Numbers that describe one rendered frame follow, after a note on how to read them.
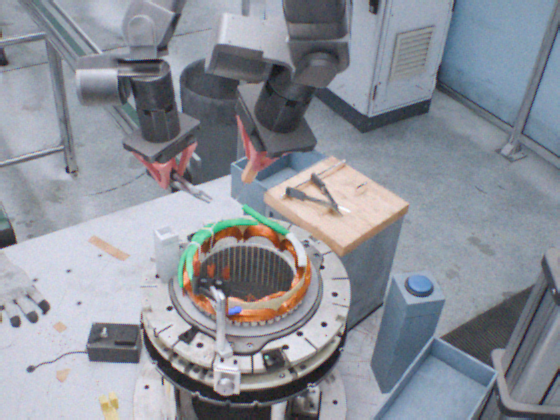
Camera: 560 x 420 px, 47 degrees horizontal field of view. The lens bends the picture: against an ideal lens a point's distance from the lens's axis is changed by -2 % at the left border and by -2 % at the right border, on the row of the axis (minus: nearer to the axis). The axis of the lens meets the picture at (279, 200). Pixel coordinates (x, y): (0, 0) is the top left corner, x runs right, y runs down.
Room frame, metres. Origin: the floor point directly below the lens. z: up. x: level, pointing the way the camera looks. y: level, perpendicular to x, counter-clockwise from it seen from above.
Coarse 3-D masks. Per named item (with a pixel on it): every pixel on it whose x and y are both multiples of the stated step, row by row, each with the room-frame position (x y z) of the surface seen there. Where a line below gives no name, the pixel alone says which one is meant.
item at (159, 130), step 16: (144, 112) 0.76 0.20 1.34; (160, 112) 0.75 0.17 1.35; (176, 112) 0.78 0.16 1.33; (144, 128) 0.76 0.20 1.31; (160, 128) 0.76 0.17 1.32; (176, 128) 0.77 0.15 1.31; (192, 128) 0.79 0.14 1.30; (128, 144) 0.75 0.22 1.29; (144, 144) 0.75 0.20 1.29; (160, 144) 0.75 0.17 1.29; (144, 160) 0.73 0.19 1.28
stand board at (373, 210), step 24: (312, 168) 1.05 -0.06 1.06; (264, 192) 0.96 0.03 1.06; (312, 192) 0.97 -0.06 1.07; (336, 192) 0.98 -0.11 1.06; (384, 192) 0.99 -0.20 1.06; (288, 216) 0.91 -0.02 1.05; (312, 216) 0.90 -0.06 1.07; (336, 216) 0.90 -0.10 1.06; (360, 216) 0.91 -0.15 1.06; (384, 216) 0.92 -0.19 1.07; (336, 240) 0.84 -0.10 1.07; (360, 240) 0.86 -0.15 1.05
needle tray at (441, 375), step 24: (432, 360) 0.63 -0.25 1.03; (456, 360) 0.62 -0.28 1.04; (408, 384) 0.58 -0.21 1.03; (432, 384) 0.58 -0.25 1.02; (456, 384) 0.59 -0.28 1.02; (480, 384) 0.59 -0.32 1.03; (384, 408) 0.52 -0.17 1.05; (408, 408) 0.54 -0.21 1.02; (432, 408) 0.54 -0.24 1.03; (456, 408) 0.54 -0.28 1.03
